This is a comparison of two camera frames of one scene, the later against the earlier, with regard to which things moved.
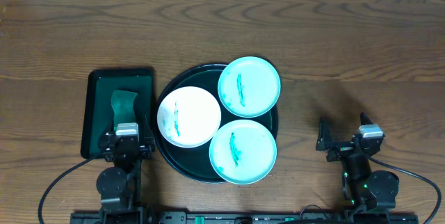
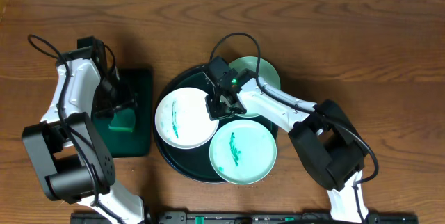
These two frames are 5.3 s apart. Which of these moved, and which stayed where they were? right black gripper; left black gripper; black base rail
Moved: left black gripper; right black gripper
Stayed: black base rail
